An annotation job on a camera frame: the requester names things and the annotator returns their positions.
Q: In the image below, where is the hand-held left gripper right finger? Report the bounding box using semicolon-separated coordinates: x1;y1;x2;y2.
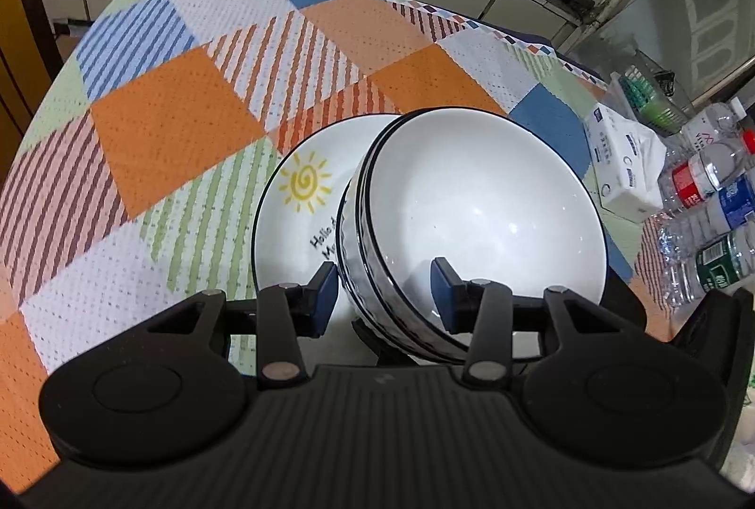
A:
429;257;629;386

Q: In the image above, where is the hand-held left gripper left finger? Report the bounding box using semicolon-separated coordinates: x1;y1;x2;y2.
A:
144;261;341;390

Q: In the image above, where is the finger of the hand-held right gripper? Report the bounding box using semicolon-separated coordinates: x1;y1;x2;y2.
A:
351;319;417;366

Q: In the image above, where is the white bowl with black rim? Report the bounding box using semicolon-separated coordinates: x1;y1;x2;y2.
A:
335;143;473;366
362;106;608;362

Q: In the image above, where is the white plate with sun print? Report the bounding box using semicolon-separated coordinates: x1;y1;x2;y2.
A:
251;113;409;334

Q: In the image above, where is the green label water bottle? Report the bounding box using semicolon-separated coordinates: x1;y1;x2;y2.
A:
659;226;755;306

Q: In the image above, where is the blue label water bottle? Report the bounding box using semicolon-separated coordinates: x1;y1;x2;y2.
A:
657;172;755;253

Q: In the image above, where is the red label water bottle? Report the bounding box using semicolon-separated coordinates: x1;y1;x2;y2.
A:
656;130;755;210

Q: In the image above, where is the white tissue pack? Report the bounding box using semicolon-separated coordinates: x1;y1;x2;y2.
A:
584;103;669;223

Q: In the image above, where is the white label water bottle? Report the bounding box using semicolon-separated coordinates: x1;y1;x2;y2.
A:
680;97;750;151

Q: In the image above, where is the patchwork checked tablecloth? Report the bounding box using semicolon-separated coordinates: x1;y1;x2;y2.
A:
0;0;679;493

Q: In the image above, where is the green plastic basket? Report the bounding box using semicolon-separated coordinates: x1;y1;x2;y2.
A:
607;50;694;135

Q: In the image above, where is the glass sliding door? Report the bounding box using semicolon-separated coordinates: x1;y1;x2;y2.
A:
557;0;755;117

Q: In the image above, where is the yellow wooden chair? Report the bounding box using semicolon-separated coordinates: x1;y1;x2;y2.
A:
0;0;66;150

